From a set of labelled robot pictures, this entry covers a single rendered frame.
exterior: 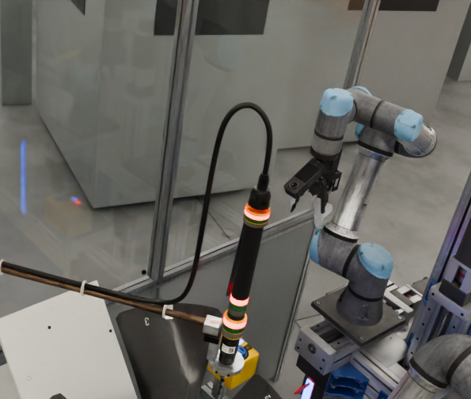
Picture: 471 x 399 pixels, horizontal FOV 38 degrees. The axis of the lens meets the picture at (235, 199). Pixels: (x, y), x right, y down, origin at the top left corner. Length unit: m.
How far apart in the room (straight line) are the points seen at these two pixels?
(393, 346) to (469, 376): 0.82
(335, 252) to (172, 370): 0.84
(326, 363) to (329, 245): 0.37
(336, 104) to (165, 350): 0.69
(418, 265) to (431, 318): 2.38
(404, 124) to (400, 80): 4.16
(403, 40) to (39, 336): 4.54
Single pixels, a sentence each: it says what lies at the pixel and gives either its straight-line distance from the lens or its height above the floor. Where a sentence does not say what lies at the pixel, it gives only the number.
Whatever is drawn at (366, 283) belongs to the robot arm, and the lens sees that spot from 2.13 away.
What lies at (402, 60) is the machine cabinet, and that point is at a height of 0.77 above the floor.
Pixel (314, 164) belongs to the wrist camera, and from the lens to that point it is 1.71.
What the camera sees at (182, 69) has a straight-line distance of 1.90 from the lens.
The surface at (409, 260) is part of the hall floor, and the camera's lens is 4.56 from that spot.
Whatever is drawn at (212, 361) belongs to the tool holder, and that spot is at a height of 1.46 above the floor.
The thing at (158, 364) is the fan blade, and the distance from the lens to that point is 1.49.
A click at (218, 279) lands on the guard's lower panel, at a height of 0.87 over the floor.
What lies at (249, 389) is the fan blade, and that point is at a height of 1.19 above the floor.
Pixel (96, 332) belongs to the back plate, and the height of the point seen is 1.27.
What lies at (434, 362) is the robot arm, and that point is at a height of 1.42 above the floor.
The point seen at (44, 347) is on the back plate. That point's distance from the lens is 1.60.
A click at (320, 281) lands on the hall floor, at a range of 4.11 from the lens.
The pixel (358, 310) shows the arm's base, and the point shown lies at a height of 1.09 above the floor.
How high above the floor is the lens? 2.41
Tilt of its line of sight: 31 degrees down
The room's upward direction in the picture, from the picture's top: 10 degrees clockwise
